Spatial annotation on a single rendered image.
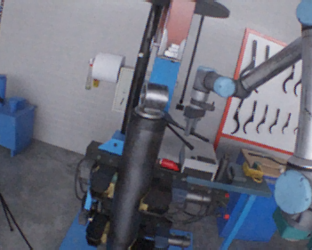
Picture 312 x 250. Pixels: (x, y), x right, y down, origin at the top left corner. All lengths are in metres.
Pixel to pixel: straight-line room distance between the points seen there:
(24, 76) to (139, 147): 3.03
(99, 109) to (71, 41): 1.10
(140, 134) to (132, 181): 0.30
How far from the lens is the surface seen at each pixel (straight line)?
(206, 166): 1.78
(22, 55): 4.16
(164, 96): 1.39
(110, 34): 3.52
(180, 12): 1.18
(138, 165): 1.49
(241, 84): 1.22
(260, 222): 3.08
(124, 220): 1.73
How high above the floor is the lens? 1.90
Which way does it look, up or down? 20 degrees down
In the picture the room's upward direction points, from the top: 15 degrees clockwise
